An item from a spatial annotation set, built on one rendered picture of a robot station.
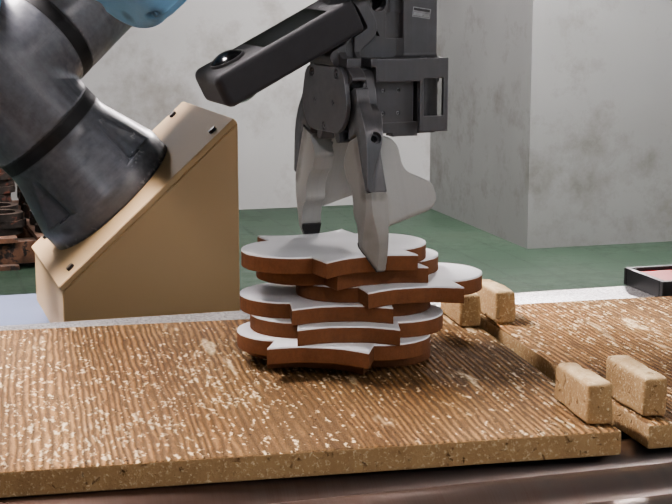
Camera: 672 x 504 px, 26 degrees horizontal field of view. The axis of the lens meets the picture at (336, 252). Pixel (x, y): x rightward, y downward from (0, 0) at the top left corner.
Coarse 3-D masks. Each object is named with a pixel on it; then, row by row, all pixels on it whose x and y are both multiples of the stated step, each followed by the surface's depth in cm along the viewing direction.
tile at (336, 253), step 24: (264, 240) 107; (288, 240) 106; (312, 240) 106; (336, 240) 106; (408, 240) 106; (264, 264) 100; (288, 264) 100; (312, 264) 100; (336, 264) 99; (360, 264) 100; (408, 264) 101
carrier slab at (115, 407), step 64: (448, 320) 118; (0, 384) 99; (64, 384) 99; (128, 384) 99; (192, 384) 99; (256, 384) 99; (320, 384) 99; (384, 384) 99; (448, 384) 99; (512, 384) 99; (0, 448) 85; (64, 448) 85; (128, 448) 85; (192, 448) 85; (256, 448) 85; (320, 448) 85; (384, 448) 85; (448, 448) 86; (512, 448) 87; (576, 448) 88
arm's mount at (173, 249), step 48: (192, 144) 140; (144, 192) 139; (192, 192) 137; (48, 240) 152; (96, 240) 138; (144, 240) 136; (192, 240) 138; (48, 288) 145; (96, 288) 136; (144, 288) 137; (192, 288) 138
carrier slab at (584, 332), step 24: (528, 312) 121; (552, 312) 121; (576, 312) 121; (600, 312) 121; (624, 312) 121; (648, 312) 121; (504, 336) 114; (528, 336) 112; (552, 336) 112; (576, 336) 112; (600, 336) 112; (624, 336) 112; (648, 336) 112; (528, 360) 109; (552, 360) 105; (576, 360) 105; (600, 360) 105; (648, 360) 105; (624, 408) 93; (624, 432) 93; (648, 432) 90
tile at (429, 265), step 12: (432, 252) 108; (420, 264) 103; (432, 264) 106; (264, 276) 103; (276, 276) 103; (288, 276) 102; (300, 276) 102; (312, 276) 102; (348, 276) 101; (360, 276) 102; (372, 276) 102; (384, 276) 103; (396, 276) 103; (408, 276) 103; (420, 276) 103; (336, 288) 100
